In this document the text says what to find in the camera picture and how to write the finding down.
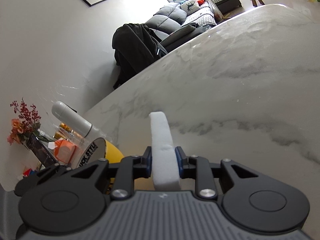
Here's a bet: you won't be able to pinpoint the yellow bowl white inside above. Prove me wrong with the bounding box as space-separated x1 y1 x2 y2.
74 138 125 196

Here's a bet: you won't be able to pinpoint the orange tissue box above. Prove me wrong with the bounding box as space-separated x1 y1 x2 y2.
53 138 76 164

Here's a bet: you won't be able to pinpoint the red and orange flowers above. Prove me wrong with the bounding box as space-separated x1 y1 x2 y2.
7 99 41 145

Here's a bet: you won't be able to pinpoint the white thermos bottle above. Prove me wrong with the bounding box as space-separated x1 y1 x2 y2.
52 101 111 141

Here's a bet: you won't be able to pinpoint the black jacket on chair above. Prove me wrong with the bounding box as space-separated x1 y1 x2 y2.
112 23 168 89

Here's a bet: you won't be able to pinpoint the grey sofa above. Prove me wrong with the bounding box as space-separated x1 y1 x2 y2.
145 0 216 52

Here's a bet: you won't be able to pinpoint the small round wooden stool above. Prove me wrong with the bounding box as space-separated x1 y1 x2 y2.
250 0 265 7

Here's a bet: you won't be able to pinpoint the checkered grey ottoman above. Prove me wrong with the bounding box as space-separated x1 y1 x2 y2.
213 0 242 14

